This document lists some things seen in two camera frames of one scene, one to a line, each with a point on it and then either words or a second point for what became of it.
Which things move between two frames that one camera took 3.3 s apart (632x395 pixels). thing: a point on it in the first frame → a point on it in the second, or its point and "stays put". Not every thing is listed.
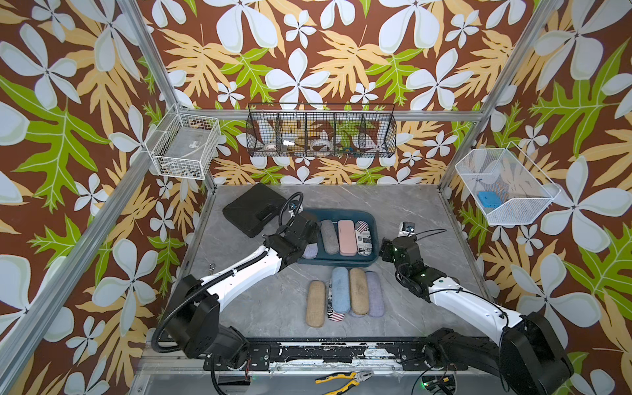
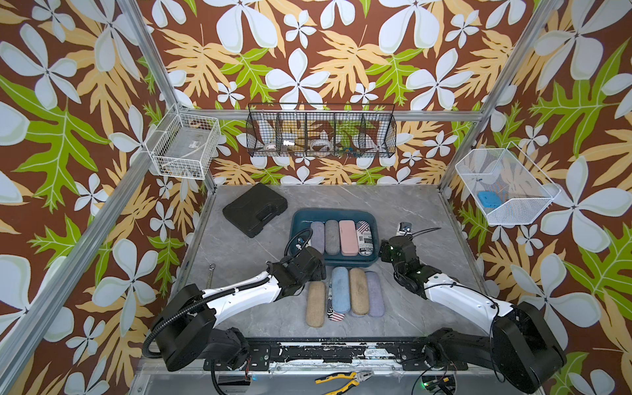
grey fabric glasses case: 330,239 stays put
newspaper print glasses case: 364,246 stays put
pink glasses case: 347,241 stays put
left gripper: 314,234 → 319,271
